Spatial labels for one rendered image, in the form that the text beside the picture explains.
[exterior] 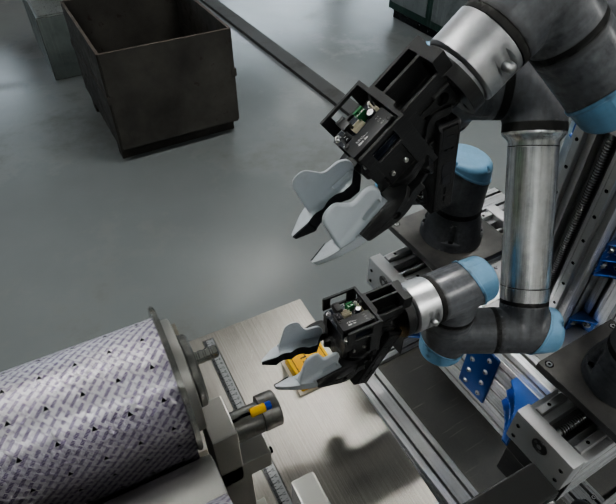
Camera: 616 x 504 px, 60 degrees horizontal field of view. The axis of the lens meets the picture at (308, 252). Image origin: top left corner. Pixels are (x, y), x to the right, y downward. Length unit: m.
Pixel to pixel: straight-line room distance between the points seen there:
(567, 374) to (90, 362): 0.91
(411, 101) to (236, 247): 2.11
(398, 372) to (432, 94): 1.42
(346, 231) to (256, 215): 2.22
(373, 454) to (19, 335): 1.80
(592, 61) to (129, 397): 0.49
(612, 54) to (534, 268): 0.42
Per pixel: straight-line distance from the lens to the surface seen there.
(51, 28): 4.23
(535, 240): 0.89
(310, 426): 0.92
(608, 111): 0.58
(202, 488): 0.52
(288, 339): 0.74
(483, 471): 1.72
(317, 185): 0.53
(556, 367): 1.18
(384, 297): 0.74
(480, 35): 0.50
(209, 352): 0.58
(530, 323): 0.91
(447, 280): 0.80
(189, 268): 2.47
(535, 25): 0.51
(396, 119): 0.46
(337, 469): 0.89
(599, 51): 0.55
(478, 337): 0.89
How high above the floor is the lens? 1.70
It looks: 43 degrees down
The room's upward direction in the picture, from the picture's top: straight up
